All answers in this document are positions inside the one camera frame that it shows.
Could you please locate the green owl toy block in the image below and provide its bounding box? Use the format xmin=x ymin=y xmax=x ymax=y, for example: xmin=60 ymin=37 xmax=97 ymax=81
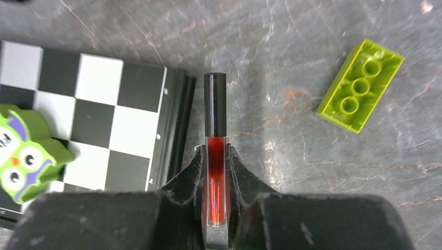
xmin=1 ymin=104 xmax=75 ymax=205

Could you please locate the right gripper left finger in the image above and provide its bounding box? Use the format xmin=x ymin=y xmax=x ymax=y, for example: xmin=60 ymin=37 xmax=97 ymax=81
xmin=5 ymin=146 xmax=205 ymax=249

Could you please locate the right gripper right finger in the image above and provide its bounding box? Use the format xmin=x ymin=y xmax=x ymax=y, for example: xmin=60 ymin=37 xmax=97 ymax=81
xmin=226 ymin=145 xmax=414 ymax=249

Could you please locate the green lego brick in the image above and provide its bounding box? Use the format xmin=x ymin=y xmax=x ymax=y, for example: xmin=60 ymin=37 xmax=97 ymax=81
xmin=315 ymin=39 xmax=405 ymax=133

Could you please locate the red lip gloss tube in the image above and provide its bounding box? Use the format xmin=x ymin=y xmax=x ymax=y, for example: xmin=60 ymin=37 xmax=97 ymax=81
xmin=204 ymin=72 xmax=231 ymax=228

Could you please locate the black white chessboard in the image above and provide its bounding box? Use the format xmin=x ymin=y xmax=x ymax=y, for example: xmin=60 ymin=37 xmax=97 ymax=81
xmin=0 ymin=40 xmax=198 ymax=230

